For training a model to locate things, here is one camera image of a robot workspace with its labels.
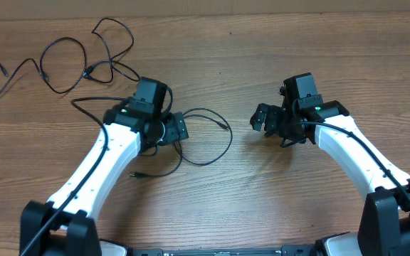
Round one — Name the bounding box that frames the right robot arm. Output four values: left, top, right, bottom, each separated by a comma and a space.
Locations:
250, 73, 410, 256

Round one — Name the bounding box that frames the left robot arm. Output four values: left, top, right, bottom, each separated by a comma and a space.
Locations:
19, 97, 188, 256

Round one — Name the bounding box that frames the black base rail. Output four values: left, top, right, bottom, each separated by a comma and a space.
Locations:
98, 233, 366, 256

